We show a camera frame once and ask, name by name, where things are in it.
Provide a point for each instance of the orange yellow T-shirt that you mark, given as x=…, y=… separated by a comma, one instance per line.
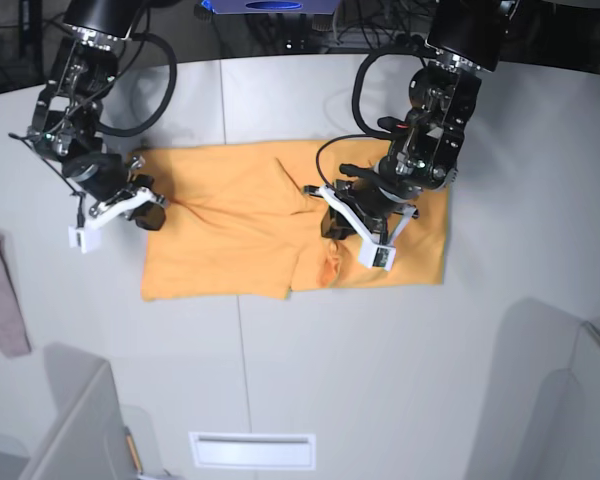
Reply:
x=238, y=223

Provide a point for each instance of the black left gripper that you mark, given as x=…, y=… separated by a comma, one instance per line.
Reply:
x=374, y=192

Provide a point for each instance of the white paper label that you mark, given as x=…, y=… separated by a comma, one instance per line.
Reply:
x=253, y=451

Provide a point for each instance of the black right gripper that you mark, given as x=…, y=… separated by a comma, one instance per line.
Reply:
x=107, y=178

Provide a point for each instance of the grey left bin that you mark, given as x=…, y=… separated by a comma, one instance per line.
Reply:
x=88, y=439

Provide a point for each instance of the purple box with blue oval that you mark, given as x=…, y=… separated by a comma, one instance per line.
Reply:
x=226, y=7

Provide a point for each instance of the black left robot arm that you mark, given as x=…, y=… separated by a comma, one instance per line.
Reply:
x=466, y=37

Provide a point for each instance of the orange pencil in bin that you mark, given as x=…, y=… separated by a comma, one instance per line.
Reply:
x=133, y=451

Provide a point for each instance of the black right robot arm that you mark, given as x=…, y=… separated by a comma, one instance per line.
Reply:
x=66, y=131

